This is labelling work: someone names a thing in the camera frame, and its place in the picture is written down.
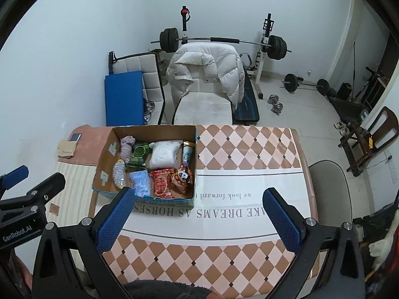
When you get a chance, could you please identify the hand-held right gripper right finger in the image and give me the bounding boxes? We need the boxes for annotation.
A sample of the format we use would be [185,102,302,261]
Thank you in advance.
[262,187,365,299]

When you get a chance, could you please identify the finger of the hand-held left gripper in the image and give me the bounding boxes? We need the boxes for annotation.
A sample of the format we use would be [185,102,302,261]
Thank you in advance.
[0,166,29,190]
[0,173,66,214]

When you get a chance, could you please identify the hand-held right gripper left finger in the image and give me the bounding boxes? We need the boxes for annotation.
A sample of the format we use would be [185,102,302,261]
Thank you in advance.
[32,187,136,299]

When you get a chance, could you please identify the blue tissue pack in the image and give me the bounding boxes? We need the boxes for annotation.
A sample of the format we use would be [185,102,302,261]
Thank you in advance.
[129,170,152,198]

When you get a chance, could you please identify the silver mesh packet yellow trim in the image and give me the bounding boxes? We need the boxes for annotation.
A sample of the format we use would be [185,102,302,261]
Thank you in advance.
[113,159,127,189]

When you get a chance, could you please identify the cardboard box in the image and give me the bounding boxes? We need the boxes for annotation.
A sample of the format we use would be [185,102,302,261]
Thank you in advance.
[92,125,198,208]

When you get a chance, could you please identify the red snack packet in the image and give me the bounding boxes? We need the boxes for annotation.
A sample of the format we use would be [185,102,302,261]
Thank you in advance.
[150,168,176,198]

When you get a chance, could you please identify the green packet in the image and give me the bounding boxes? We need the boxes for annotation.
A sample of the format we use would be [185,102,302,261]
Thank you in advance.
[126,142,152,167]

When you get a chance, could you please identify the purple cloth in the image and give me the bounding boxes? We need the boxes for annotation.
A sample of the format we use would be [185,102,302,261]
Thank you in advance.
[120,135,137,164]

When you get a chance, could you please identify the small orange snack packet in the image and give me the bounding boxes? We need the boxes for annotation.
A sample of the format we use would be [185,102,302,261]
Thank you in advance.
[170,166,194,197]

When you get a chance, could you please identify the white plastic bag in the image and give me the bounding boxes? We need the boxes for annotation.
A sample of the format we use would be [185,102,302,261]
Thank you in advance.
[146,140,183,170]

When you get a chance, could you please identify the teal and white tube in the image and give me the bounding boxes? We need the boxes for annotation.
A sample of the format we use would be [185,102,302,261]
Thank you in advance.
[182,142,195,170]

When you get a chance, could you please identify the cream striped mat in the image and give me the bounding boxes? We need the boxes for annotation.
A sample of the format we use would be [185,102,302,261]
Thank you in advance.
[44,162,97,246]

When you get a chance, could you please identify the beige cloth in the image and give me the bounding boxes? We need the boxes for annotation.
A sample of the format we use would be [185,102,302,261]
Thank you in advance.
[57,140,78,158]

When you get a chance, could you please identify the pink table mat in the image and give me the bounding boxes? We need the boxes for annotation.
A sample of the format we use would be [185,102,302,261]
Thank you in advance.
[58,125,114,165]

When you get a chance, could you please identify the dark fleece clothing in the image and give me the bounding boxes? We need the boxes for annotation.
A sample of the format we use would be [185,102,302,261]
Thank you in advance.
[125,280,219,299]

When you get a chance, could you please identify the white plush toy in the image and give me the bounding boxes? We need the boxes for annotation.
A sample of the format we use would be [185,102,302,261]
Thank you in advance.
[369,233,399,271]

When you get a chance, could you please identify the chrome chair base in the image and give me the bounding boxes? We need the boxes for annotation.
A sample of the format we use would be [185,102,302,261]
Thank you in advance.
[143,100,155,122]

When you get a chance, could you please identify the black weight bench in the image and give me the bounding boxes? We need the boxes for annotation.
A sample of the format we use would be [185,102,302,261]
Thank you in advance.
[232,72,260,125]

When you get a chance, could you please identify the black exercise machine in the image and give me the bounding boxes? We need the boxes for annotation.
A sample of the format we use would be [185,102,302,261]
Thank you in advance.
[327,65,390,119]

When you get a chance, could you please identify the white office chair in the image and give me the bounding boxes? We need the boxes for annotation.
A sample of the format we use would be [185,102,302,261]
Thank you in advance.
[170,44,247,127]

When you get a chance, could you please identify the short barbell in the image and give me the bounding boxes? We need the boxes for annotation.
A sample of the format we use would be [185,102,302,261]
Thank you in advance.
[282,73,330,95]

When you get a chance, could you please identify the dark wooden chair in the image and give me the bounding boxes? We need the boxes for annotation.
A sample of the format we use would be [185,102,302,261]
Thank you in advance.
[338,106,399,175]

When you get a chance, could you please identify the white padded chair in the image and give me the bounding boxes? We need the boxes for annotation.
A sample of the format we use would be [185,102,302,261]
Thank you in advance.
[109,51,166,125]

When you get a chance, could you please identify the white barbell rack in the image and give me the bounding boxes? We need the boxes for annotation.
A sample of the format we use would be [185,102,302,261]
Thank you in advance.
[179,5,275,98]

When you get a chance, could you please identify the white puffer jacket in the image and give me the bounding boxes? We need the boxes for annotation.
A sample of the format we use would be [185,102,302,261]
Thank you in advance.
[166,44,245,113]

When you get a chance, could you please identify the long barbell with black plates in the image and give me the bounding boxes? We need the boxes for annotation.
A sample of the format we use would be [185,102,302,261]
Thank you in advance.
[151,28,292,61]

